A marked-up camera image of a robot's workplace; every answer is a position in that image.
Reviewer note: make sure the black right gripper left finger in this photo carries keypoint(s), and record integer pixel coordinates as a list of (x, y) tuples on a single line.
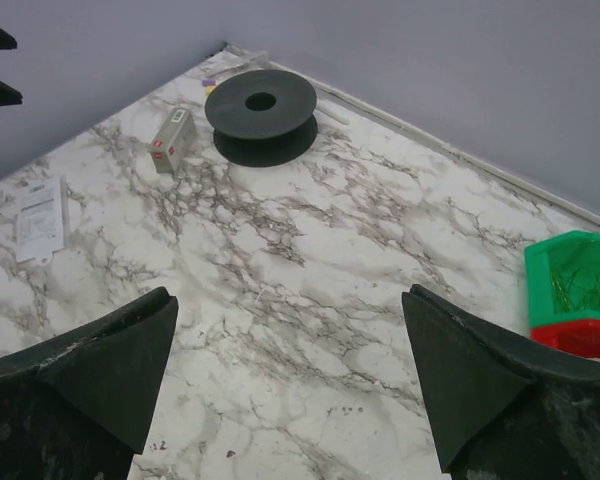
[(80, 405)]

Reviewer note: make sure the white stick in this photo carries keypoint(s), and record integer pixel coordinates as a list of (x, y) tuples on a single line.
[(333, 113)]

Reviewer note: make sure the clear plastic tube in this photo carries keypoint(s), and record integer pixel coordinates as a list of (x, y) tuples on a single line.
[(240, 63)]

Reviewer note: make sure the green plastic bin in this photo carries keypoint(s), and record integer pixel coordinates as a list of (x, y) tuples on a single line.
[(563, 278)]

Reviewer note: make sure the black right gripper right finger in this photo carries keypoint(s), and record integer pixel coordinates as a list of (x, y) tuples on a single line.
[(500, 405)]

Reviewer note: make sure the red plastic bin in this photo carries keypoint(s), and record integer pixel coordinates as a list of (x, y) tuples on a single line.
[(578, 337)]

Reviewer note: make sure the black cable spool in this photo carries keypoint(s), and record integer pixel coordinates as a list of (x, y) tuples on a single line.
[(263, 118)]

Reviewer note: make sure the white paper label packet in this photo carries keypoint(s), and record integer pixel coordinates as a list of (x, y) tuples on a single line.
[(42, 225)]

